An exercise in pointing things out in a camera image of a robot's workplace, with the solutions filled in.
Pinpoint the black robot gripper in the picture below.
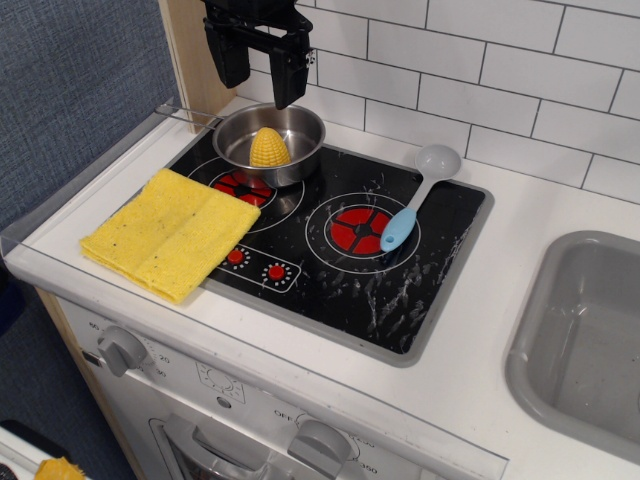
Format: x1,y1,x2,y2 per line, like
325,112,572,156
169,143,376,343
204,0,313,110

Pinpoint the grey ladle with blue handle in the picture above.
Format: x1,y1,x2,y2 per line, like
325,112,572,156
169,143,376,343
380,145,462,253

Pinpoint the stainless steel pot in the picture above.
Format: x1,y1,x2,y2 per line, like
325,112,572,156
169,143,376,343
154,103,327,189

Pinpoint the yellow toy corn cob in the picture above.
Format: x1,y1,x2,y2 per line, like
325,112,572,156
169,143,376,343
249,127,291,168

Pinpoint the yellow folded cloth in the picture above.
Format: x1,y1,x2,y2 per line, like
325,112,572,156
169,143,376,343
80,169,260,304

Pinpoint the red left stove knob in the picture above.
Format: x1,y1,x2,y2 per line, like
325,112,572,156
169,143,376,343
226,249,245,265

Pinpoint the red stove knob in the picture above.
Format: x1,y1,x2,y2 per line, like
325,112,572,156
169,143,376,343
267,264,286,282
226,249,245,265

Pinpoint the black toy stovetop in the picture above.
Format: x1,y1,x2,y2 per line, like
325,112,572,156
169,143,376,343
171,135,494,367

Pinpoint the red right stove knob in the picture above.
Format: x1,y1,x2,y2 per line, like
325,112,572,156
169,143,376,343
267,264,286,282

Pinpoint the grey left oven knob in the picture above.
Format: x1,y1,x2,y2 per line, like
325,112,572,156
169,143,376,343
98,326,147,377

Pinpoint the grey oven knob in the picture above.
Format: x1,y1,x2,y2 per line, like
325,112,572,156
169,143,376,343
98,326,147,377
287,420,352,479

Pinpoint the grey right oven knob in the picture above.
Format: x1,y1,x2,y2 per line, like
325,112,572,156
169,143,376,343
287,420,352,479

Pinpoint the white toy oven door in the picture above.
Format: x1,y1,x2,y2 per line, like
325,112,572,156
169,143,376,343
149,414,319,479

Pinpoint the grey sink basin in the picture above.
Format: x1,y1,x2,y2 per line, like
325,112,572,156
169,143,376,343
506,231,639,463

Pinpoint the yellow object bottom left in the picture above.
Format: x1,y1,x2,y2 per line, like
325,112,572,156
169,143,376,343
34,457,86,480

